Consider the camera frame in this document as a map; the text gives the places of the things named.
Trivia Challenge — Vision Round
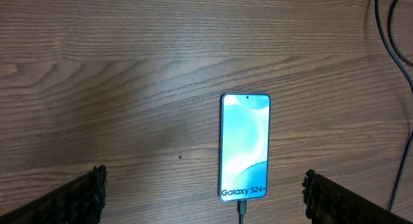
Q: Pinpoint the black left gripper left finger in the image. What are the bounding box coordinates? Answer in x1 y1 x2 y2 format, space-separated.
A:
1 165 107 224

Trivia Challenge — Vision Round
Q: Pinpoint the black USB charging cable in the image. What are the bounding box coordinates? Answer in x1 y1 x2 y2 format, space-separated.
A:
237 0 413 224

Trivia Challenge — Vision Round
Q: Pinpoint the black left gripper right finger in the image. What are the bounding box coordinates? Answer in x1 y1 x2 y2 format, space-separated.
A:
302 169 412 224

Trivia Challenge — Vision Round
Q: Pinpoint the Galaxy S24 smartphone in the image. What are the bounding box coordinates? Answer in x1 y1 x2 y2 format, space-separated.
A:
219 93 271 202

